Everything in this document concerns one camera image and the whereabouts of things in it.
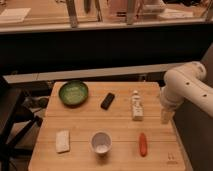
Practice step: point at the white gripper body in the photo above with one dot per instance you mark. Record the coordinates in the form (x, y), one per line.
(166, 115)

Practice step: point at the white bottle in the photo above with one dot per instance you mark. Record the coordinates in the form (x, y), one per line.
(137, 110)

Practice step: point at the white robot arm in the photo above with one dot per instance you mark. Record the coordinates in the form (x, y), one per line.
(185, 82)

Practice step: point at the green ceramic bowl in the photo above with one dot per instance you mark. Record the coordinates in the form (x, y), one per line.
(73, 93)

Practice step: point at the orange carrot toy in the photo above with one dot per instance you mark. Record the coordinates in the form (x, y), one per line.
(143, 145)

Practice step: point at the black rectangular block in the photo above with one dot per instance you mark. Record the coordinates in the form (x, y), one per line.
(107, 101)

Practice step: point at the white paper cup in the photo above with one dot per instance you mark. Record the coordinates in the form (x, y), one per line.
(101, 143)

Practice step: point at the white sponge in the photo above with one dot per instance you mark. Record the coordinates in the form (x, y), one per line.
(62, 141)

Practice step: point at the black chair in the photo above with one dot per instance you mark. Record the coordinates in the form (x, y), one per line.
(12, 111)

